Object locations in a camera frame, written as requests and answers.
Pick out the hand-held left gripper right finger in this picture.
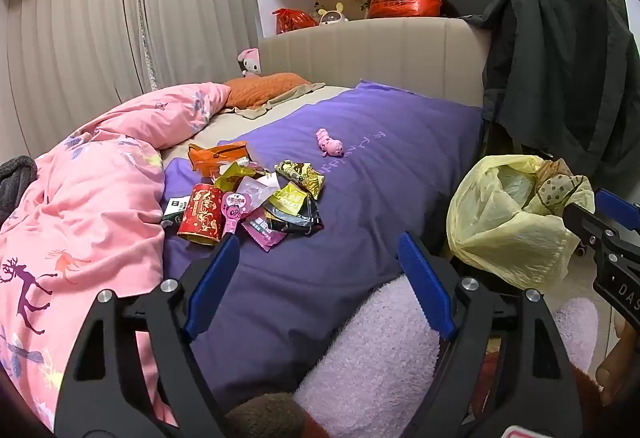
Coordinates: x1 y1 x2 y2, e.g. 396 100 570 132
398 232 583 438

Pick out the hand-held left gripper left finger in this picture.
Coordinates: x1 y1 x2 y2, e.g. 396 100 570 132
54 233 242 438

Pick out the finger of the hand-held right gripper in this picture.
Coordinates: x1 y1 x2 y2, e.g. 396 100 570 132
562 203 621 264
594 188 640 232

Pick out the red gold snack wrapper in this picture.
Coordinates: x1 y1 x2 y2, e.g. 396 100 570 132
177 183 223 245

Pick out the yellow plastic bag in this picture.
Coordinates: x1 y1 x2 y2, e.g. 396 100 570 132
446 155 596 291

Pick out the person's right forearm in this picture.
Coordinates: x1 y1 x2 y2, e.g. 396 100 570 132
570 360 608 419

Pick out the person's right hand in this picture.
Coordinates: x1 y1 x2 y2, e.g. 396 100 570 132
595 318 640 406

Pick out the person's right leg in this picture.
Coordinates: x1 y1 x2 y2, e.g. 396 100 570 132
550 297 601 369

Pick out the person's leg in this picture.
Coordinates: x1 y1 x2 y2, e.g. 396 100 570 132
292 275 443 438
550 297 601 369

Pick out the purple blanket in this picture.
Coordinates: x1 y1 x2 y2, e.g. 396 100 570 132
160 79 486 399

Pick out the person's left leg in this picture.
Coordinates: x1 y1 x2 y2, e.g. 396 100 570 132
292 275 443 438

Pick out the black yellow snack wrapper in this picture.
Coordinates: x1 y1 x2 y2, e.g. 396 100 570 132
262 182 323 235

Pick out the olive yellow wrapper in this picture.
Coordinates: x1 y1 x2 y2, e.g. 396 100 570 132
212 159 256 191

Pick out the orange snack wrapper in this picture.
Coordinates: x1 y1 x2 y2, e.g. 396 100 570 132
187 141 249 176

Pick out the brown fuzzy sweater hem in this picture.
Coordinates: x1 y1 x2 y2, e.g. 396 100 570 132
225 393 326 438

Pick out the gold crumpled foil wrapper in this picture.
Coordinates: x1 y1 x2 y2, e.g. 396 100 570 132
274 159 326 196

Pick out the dark green jacket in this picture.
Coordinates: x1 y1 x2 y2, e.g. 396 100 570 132
482 0 640 181

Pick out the pink patterned duvet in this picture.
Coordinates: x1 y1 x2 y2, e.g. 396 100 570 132
0 82 232 431

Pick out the beige bed sheet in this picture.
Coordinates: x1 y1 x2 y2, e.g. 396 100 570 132
162 86 358 164

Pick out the pink caterpillar toy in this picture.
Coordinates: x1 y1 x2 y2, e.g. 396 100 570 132
315 128 345 158

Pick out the orange pillow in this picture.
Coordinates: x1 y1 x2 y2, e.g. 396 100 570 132
222 72 313 111

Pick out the beige crumpled cloth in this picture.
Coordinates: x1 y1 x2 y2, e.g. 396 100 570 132
220 81 326 120

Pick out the grey fuzzy blanket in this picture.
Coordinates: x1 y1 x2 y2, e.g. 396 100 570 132
0 154 38 219

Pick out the pink plush toy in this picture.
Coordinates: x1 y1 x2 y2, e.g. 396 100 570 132
237 47 262 78

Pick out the beige upholstered headboard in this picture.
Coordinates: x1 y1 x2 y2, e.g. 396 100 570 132
257 16 493 108

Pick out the beige curtain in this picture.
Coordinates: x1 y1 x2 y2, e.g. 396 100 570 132
5 0 261 159

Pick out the small red plastic bag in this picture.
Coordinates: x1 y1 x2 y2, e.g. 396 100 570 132
272 8 318 35

